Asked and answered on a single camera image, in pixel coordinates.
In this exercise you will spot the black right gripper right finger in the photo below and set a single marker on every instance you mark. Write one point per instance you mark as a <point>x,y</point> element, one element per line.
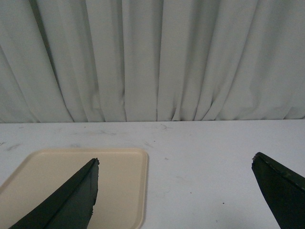
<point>283,191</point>

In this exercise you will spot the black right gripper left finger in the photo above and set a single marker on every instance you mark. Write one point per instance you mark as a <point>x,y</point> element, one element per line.
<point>68,207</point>

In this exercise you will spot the beige plastic tray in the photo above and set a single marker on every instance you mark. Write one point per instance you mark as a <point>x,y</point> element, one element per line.
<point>122,183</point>

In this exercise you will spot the white pleated curtain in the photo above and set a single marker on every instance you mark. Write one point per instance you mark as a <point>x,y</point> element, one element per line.
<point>151,60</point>

